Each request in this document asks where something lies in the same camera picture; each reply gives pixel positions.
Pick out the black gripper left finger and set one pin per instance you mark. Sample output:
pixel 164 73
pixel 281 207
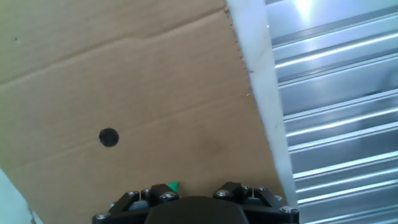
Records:
pixel 130 202

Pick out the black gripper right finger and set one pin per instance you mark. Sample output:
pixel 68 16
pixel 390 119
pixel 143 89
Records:
pixel 261 202

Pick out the black screwdriver green cap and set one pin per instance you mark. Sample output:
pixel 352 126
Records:
pixel 173 186

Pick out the black round dot mark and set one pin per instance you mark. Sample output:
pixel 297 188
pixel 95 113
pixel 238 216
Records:
pixel 109 137

